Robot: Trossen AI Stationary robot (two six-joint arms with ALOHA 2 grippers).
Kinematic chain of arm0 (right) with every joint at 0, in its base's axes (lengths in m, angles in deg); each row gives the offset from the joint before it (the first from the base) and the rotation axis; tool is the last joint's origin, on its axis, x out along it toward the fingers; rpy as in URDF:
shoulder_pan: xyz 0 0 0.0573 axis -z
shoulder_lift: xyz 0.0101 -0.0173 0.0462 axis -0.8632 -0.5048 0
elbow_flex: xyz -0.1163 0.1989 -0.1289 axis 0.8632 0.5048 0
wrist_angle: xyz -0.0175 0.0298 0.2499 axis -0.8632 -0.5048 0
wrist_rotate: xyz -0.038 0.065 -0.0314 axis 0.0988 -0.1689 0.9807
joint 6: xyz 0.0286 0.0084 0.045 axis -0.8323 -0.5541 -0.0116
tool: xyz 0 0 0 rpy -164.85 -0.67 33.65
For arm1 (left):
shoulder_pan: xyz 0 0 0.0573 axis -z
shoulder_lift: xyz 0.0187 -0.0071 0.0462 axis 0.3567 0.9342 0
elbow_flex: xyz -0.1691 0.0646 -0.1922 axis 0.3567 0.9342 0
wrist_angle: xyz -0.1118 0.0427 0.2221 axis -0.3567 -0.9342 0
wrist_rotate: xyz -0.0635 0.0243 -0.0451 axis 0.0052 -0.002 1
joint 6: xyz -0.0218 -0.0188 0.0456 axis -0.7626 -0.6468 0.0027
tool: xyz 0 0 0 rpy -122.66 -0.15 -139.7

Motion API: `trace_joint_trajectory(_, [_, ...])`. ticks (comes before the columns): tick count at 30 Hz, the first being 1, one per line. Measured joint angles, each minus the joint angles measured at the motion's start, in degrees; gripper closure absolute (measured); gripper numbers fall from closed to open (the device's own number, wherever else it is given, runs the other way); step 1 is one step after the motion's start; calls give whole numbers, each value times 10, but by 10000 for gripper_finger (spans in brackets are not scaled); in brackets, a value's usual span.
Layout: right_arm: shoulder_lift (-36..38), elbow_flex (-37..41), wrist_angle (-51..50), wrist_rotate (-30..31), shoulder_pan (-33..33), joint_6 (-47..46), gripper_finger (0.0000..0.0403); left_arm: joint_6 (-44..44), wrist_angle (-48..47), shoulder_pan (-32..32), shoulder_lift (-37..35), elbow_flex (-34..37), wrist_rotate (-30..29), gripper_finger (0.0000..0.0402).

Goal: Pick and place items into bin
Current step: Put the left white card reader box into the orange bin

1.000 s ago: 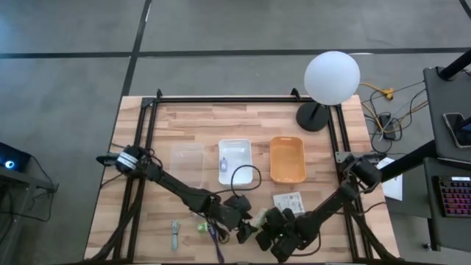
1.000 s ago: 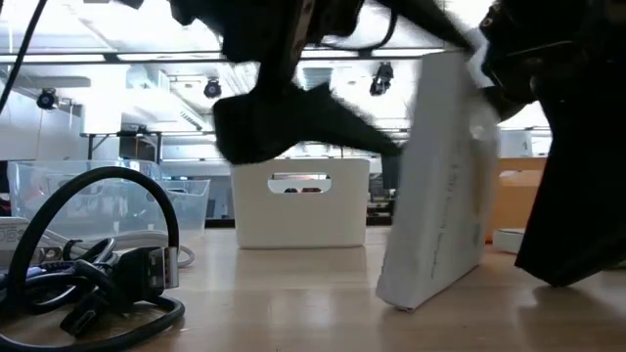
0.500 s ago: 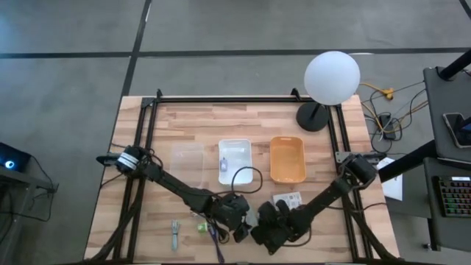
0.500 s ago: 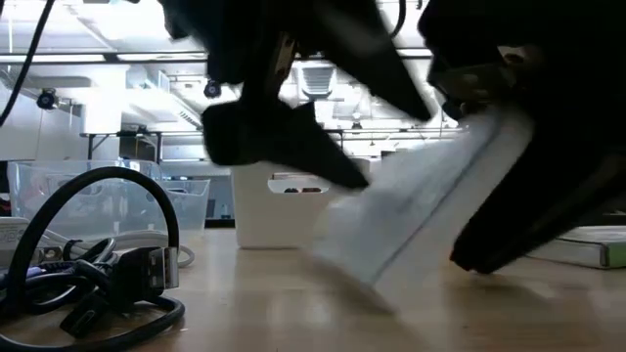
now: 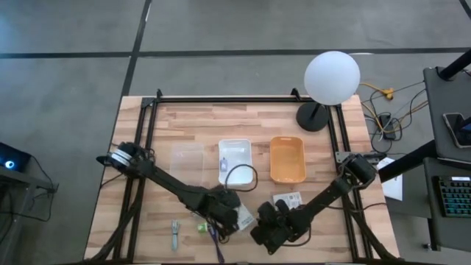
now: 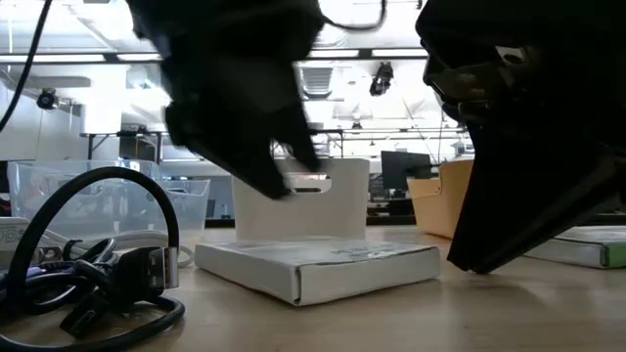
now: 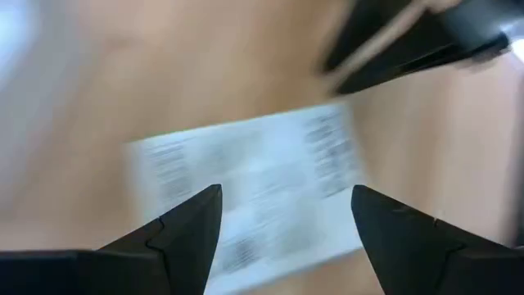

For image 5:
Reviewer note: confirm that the white printed flat package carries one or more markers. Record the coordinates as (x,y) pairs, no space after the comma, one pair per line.
(292,198)

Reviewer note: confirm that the smartphone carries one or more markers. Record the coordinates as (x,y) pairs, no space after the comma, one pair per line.
(454,127)

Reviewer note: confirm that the white globe lamp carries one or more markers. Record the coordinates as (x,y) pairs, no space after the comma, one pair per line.
(331,77)

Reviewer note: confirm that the white paper sheet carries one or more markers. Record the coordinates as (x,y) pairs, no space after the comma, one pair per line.
(393,186)

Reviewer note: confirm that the black side workstation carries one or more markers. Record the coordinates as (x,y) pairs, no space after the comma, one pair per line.
(438,110)

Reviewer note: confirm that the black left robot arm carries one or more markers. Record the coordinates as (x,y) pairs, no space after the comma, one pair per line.
(165,180)

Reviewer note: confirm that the small green packet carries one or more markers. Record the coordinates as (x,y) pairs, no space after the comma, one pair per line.
(202,227)

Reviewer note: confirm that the black power strip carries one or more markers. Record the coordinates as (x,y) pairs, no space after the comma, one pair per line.
(387,127)

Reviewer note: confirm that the grey metal stand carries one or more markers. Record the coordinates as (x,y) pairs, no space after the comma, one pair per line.
(22,180)

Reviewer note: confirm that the orange plastic bin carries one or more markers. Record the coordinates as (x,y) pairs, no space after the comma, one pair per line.
(287,160)

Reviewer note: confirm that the white plastic bin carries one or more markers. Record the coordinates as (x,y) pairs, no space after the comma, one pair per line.
(237,151)

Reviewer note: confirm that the black computer with blue light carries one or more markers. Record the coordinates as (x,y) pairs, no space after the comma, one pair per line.
(13,158)

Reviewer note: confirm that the left arm's gripper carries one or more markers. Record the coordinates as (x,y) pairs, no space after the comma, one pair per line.
(222,204)

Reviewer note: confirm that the grey metal mounting plate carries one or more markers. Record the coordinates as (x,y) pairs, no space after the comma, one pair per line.
(342,156)

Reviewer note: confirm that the clear plastic bin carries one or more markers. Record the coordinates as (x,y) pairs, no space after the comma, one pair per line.
(187,163)

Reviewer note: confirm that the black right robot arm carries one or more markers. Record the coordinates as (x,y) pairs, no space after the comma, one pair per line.
(327,195)

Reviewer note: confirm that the black backlit keyboard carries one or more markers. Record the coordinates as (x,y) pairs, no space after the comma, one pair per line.
(456,197)

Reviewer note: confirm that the small grey packaged item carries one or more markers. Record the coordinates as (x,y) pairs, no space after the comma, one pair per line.
(223,165)

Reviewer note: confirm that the right arm's gripper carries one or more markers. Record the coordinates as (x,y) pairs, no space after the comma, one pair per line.
(289,226)

